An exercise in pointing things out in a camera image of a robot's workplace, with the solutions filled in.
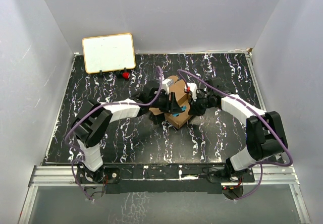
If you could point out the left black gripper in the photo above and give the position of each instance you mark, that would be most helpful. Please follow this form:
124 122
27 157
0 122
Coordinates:
171 105

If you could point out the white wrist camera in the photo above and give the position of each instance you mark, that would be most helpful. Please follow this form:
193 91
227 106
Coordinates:
166 84
191 88

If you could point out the brown cardboard box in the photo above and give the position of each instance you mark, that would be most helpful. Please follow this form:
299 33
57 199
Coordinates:
176 119

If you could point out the red black stamp toy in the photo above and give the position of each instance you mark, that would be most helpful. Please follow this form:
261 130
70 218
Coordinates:
124 74

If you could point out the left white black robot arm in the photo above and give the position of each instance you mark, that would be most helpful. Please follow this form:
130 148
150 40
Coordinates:
90 127

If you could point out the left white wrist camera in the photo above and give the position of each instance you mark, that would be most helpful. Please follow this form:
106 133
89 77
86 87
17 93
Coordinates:
166 84

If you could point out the white board orange frame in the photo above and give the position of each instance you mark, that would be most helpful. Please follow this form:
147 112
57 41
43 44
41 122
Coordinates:
108 53

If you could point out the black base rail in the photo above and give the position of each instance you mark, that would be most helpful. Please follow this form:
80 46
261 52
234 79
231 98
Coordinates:
158 178

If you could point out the blue toy car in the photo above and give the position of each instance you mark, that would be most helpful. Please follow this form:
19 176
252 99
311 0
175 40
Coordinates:
179 110

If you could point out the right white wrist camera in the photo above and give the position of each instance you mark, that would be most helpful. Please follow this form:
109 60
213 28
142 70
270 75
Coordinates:
191 88

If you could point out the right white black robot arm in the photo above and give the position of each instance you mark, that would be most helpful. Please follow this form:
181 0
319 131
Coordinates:
265 135

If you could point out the aluminium frame rail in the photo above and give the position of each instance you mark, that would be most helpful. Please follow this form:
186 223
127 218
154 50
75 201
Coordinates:
54 197

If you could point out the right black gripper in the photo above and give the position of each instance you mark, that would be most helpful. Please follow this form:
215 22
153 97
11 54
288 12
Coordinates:
195 108

